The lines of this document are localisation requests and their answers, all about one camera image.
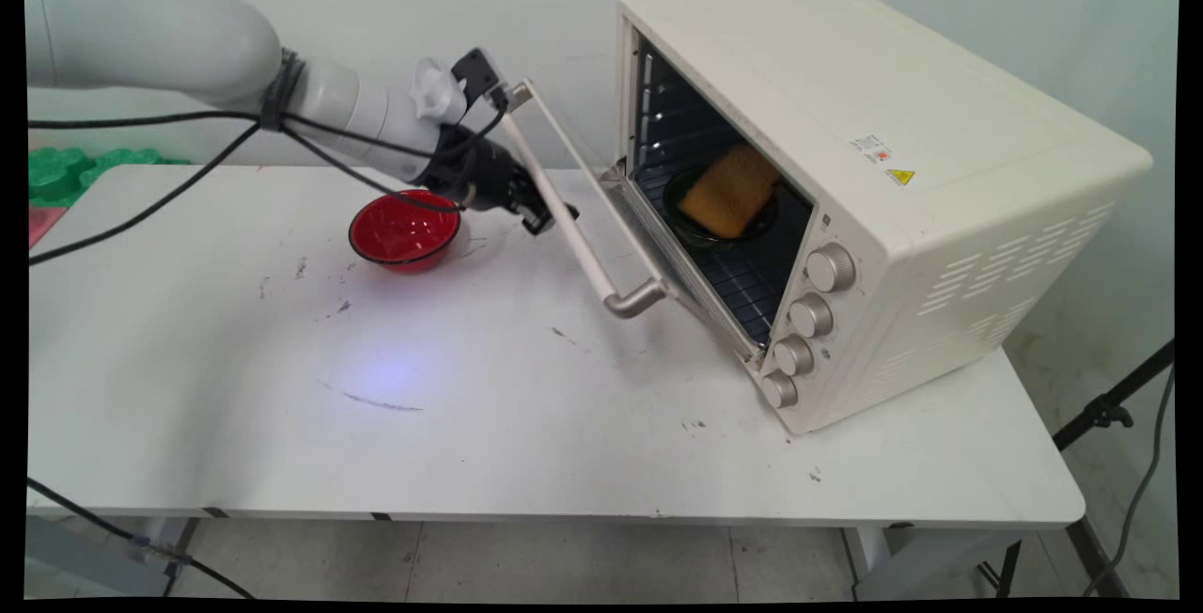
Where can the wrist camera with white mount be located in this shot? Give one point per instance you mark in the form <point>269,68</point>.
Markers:
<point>451,86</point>

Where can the white red label sticker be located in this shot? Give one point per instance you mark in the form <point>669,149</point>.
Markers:
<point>873,149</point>

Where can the yellow bread slice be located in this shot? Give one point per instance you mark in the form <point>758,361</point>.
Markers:
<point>729,192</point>

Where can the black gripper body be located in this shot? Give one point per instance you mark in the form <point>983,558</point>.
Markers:
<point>479,176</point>

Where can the green plastic object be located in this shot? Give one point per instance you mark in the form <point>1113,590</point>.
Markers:
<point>66,176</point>

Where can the cream glass oven door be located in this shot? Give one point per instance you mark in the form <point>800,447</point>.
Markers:
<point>587,246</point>

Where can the cream toaster oven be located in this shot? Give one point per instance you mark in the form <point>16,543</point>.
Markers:
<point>893,180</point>

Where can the gray table leg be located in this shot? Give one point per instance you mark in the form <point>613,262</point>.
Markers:
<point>94,561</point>
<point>902,557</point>

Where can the yellow warning sticker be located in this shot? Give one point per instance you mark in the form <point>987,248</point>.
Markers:
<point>900,177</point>

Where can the pink object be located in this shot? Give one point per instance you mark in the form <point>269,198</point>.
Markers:
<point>42,223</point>

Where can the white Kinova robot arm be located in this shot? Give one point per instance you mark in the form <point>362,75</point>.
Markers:
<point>188,54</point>

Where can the black round pan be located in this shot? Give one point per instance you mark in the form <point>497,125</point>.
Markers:
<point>695,232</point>

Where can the silver oven knob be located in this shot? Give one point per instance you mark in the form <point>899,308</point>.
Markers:
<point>779,389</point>
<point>832,268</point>
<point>794,355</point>
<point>811,316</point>

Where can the red bowl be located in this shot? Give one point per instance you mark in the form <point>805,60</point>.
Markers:
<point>402,232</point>

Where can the black tripod stand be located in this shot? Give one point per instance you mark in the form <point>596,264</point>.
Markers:
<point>1104,411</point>

